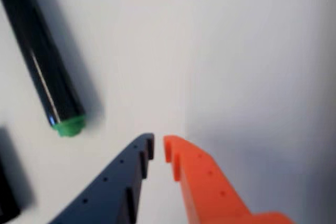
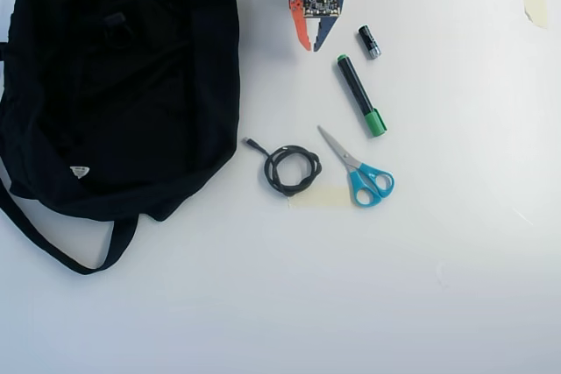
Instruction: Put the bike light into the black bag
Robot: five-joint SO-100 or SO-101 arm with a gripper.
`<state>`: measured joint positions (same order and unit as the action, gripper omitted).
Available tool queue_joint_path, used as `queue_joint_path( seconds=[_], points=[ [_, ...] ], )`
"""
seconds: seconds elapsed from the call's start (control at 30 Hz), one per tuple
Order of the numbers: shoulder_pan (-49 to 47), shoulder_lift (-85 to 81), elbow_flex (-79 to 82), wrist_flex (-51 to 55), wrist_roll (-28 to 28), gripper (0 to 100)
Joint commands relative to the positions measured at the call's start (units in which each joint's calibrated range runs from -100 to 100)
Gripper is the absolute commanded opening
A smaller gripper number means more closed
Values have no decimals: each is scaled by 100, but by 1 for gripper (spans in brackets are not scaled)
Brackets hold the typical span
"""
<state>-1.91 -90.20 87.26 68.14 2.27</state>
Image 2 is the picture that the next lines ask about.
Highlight coiled black usb cable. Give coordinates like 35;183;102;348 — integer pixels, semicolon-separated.
243;137;324;198

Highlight beige masking tape strip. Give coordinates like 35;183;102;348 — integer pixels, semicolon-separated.
287;185;352;209
521;0;549;29

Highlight black cylindrical battery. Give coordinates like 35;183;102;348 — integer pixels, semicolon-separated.
358;25;382;60

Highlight blue handled scissors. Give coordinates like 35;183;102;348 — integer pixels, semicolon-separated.
316;125;395;208

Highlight black fabric bag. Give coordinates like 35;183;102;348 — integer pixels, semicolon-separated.
0;0;241;277

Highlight black bike light with strap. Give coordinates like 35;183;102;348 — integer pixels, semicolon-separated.
103;12;132;49

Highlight black marker with green cap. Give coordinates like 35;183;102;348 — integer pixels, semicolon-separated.
336;53;388;138

